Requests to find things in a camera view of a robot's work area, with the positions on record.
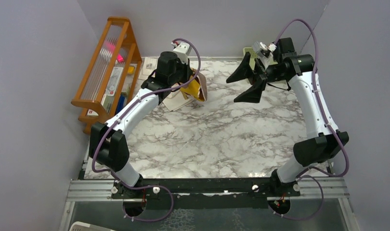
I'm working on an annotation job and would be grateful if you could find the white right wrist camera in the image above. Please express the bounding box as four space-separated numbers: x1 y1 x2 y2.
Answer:
252 41 277 61

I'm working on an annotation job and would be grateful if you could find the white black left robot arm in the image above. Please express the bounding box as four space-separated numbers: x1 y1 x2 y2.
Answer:
89 51 194 198

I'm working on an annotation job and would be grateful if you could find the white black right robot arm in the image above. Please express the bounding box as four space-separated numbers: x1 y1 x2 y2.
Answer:
226 38 349 196

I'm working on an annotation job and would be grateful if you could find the wooden rack with rods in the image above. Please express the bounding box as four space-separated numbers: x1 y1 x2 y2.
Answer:
71 16 143 134

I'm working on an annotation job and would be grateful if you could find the green perforated plastic basket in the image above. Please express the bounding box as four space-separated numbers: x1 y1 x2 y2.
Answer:
243 47 277 69

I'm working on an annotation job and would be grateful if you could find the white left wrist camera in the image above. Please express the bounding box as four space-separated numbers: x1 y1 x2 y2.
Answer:
171 41 192 65

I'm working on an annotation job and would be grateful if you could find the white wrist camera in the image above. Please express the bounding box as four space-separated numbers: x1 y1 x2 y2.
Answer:
171 41 192 65
252 41 277 61

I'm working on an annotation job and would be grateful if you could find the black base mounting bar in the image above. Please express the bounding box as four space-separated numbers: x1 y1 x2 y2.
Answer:
111 177 300 210

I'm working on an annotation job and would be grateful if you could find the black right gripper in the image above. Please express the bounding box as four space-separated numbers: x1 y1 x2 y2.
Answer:
226 51 286 103

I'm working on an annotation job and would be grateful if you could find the yellow brown bear towel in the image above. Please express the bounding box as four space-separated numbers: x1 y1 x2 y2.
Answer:
179 73 208 102

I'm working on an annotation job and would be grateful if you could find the white tray corner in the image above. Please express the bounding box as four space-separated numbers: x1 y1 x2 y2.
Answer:
69 221 114 231

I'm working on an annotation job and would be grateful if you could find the blue item in rack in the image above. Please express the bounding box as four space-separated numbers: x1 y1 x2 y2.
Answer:
115 94 126 115

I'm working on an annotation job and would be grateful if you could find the cream white towel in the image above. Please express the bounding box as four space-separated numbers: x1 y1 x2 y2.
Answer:
138 57 194 111

